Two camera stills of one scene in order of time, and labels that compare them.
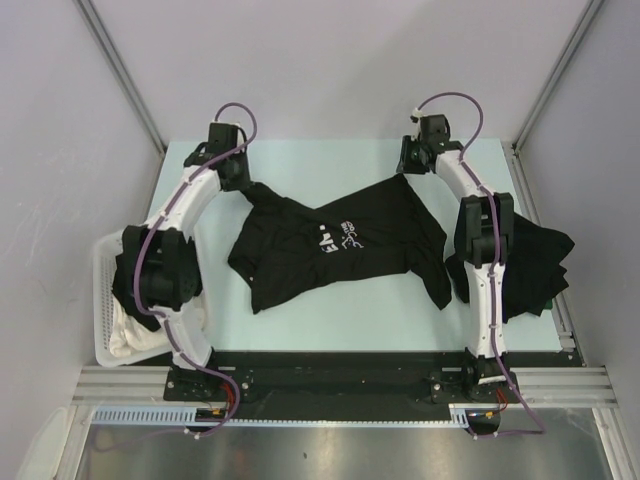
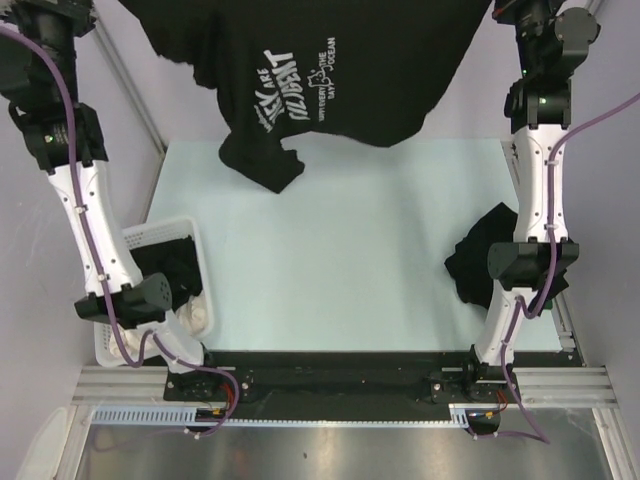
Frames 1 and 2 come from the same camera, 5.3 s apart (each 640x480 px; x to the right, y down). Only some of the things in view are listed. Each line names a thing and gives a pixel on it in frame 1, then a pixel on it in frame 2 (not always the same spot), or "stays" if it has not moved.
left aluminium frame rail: x=120 y=386 stays
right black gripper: x=406 y=165 → x=504 y=10
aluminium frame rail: x=563 y=388 stays
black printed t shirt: x=278 y=247 → x=365 y=72
